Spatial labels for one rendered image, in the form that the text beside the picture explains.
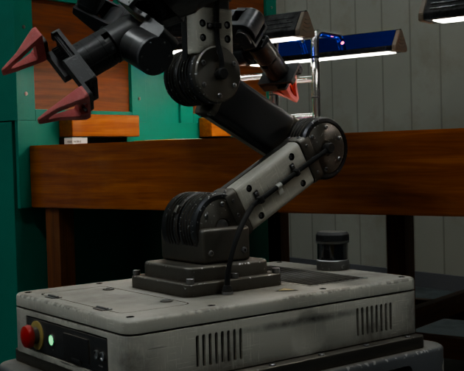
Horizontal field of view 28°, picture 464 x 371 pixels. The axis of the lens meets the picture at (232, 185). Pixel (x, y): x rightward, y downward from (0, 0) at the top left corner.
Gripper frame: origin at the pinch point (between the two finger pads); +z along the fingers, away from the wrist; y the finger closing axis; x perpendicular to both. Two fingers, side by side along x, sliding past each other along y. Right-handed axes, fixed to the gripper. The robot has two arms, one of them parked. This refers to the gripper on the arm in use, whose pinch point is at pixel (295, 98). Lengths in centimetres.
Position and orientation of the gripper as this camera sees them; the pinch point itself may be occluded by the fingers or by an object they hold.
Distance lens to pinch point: 233.3
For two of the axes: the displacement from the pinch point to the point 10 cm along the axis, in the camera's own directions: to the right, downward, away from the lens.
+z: 5.0, 6.1, 6.1
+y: -7.8, 0.1, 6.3
